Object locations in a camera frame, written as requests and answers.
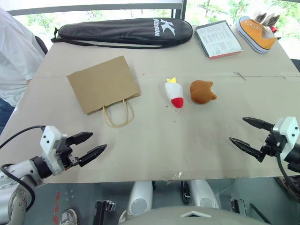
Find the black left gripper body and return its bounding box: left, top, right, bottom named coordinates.
left=55, top=135, right=81, bottom=171

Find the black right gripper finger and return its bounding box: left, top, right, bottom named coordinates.
left=242, top=117, right=275, bottom=132
left=228, top=137, right=264, bottom=163

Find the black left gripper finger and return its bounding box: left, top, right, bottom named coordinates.
left=67, top=131, right=94, bottom=147
left=78, top=143, right=108, bottom=168

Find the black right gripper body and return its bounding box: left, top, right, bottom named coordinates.
left=260, top=130, right=288, bottom=158

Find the brown paper bag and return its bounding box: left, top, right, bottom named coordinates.
left=67, top=55, right=142, bottom=128

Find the black racket bag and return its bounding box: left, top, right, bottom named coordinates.
left=51, top=17, right=194, bottom=50

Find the dark brown shoe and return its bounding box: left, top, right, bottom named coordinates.
left=274, top=175, right=300, bottom=204

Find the silver robot left leg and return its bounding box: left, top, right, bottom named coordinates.
left=119, top=180, right=154, bottom=225

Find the silver robot leg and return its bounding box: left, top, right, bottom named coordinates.
left=119, top=180, right=154, bottom=225
left=180, top=180, right=221, bottom=210

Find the silver robot right leg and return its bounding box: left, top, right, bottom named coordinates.
left=180, top=180, right=221, bottom=210

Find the white grey sneaker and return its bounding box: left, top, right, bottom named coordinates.
left=60, top=208, right=78, bottom=225

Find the brown plush bear toy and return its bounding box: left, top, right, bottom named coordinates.
left=189, top=80, right=218, bottom=105

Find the orange canvas sneaker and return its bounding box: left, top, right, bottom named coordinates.
left=237, top=15, right=278, bottom=55

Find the white red rocket plush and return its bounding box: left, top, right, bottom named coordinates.
left=164, top=77, right=185, bottom=113

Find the grey robot torso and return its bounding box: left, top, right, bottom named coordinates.
left=121, top=205, right=261, bottom=225

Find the clipboard with printed paper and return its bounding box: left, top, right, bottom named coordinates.
left=194, top=20, right=243, bottom=60

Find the black chair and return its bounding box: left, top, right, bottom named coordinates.
left=34, top=35, right=49, bottom=56

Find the brown eared plush toy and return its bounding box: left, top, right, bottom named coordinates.
left=253, top=10, right=281, bottom=32

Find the person in white shirt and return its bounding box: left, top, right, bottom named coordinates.
left=0, top=7, right=44, bottom=136

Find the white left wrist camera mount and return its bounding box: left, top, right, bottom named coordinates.
left=39, top=125, right=69, bottom=176

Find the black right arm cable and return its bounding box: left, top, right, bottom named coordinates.
left=276, top=152, right=300, bottom=191

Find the black metal bracket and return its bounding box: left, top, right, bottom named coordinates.
left=229, top=198, right=247, bottom=214
left=92, top=199, right=117, bottom=225

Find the grey window frame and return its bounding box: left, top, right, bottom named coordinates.
left=6, top=0, right=188, bottom=23

